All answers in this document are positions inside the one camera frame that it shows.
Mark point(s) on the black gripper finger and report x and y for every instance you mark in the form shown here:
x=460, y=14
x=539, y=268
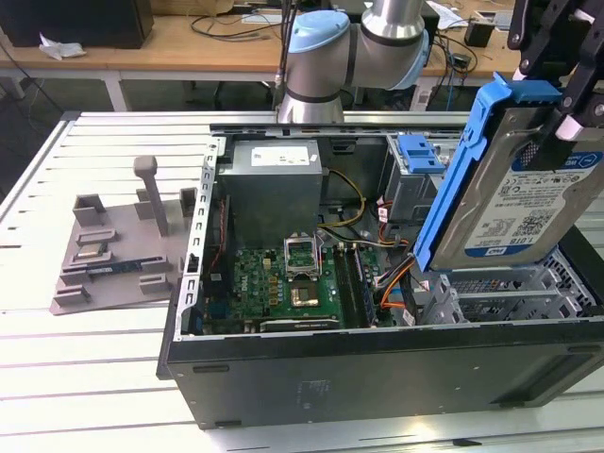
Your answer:
x=538, y=28
x=582, y=85

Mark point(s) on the hard disk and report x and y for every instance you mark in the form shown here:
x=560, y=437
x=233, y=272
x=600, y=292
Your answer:
x=519, y=212

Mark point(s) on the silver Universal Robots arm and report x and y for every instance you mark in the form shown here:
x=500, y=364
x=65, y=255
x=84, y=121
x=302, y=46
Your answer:
x=387, y=47

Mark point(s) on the grey disk bay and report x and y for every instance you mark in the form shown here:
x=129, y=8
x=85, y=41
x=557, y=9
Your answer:
x=500, y=302

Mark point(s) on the flat grey box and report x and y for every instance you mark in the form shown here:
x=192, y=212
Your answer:
x=504, y=20

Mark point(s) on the small black box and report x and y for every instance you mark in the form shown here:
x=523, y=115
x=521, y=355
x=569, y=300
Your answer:
x=479, y=35

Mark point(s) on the white paper sheets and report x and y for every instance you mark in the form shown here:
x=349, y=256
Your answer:
x=446, y=19

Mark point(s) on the black tower case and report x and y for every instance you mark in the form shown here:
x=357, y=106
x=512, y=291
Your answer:
x=434, y=28

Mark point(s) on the blue plastic bay latch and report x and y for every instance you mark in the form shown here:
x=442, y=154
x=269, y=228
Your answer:
x=417, y=156

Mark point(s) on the grey optical drive cage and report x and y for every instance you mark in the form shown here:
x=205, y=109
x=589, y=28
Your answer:
x=406, y=198

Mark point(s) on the installed RAM stick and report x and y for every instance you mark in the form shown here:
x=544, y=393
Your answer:
x=364, y=288

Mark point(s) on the metal locking lever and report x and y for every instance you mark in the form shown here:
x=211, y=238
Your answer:
x=323, y=255

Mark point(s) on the black RAM slot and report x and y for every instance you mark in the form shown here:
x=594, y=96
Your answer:
x=342, y=283

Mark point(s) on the grey power supply unit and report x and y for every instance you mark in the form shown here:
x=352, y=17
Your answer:
x=269, y=198

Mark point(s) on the CPU socket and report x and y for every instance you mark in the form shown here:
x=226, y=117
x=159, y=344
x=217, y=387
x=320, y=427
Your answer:
x=304, y=295

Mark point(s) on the black PC case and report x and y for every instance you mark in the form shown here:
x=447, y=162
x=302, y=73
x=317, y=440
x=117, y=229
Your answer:
x=377, y=377

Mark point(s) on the graphics card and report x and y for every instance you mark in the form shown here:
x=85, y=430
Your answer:
x=302, y=324

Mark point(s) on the wooden workbench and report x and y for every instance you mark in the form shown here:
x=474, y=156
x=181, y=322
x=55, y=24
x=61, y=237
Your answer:
x=165, y=52

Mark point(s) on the green motherboard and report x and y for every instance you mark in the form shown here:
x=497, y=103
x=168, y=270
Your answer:
x=255, y=283

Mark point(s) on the large black box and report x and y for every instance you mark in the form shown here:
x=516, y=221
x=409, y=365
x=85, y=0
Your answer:
x=71, y=23

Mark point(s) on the crumpled white paper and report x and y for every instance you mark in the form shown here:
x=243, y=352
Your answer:
x=61, y=49

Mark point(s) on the grey parts rack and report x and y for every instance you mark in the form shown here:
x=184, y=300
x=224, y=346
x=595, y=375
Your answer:
x=127, y=283

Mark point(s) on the silver CPU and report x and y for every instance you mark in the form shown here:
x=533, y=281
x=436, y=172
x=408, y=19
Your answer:
x=92, y=250

